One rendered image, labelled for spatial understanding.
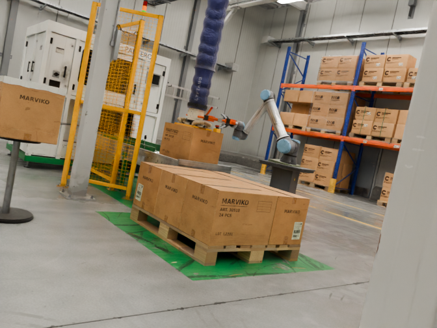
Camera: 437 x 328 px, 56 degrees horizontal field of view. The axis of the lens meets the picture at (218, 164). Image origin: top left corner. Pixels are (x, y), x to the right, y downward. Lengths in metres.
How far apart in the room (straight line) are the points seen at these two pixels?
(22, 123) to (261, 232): 1.88
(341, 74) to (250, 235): 9.55
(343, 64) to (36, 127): 10.24
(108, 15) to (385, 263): 4.03
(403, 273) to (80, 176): 3.94
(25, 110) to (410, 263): 2.70
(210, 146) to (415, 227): 3.73
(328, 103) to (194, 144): 8.38
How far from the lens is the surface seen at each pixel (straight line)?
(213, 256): 2.95
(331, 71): 12.50
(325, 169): 12.02
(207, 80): 4.54
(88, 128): 4.40
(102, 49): 4.44
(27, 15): 12.67
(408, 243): 0.76
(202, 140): 4.30
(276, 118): 4.44
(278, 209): 3.26
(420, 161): 0.75
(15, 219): 3.32
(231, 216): 2.95
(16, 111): 3.06
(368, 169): 12.76
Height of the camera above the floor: 0.90
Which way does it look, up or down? 4 degrees down
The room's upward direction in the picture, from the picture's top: 11 degrees clockwise
